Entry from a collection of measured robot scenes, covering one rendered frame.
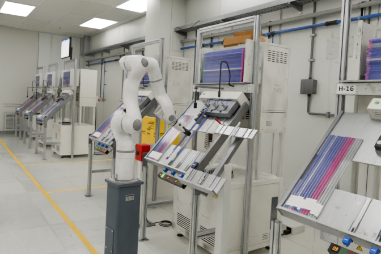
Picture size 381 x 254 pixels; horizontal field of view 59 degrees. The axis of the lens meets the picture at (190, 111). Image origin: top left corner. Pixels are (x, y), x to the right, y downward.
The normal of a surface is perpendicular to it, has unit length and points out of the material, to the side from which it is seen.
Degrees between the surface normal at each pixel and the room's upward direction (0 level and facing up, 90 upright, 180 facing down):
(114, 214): 90
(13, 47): 90
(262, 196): 90
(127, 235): 90
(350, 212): 45
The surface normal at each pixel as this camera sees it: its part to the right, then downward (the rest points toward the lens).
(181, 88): 0.57, 0.06
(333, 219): -0.54, -0.73
